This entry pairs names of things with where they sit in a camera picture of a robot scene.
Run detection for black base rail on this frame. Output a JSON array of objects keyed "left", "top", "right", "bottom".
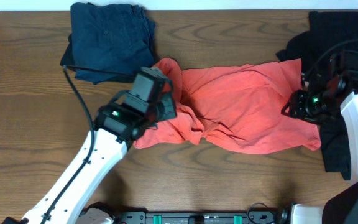
[{"left": 79, "top": 202, "right": 288, "bottom": 224}]

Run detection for red t-shirt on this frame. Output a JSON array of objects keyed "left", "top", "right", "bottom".
[{"left": 134, "top": 58, "right": 321, "bottom": 154}]

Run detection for folded navy blue garment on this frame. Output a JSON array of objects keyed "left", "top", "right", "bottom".
[{"left": 60, "top": 3, "right": 155, "bottom": 84}]

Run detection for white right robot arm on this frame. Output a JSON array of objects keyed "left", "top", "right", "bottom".
[{"left": 282, "top": 70, "right": 358, "bottom": 223}]

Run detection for black t-shirt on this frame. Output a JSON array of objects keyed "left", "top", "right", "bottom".
[{"left": 276, "top": 11, "right": 358, "bottom": 180}]

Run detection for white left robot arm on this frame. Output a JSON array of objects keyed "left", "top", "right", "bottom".
[{"left": 4, "top": 90, "right": 176, "bottom": 224}]

